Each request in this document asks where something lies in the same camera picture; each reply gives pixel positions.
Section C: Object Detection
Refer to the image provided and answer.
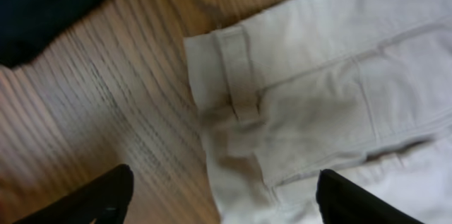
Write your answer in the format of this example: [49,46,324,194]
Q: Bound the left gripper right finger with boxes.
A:
[316,169,422,224]

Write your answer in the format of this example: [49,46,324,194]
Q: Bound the black garment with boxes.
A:
[1,0,104,69]

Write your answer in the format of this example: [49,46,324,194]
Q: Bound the beige khaki shorts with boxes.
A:
[184,0,451,223]

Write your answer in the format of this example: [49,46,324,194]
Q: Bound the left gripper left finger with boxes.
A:
[14,164,134,224]

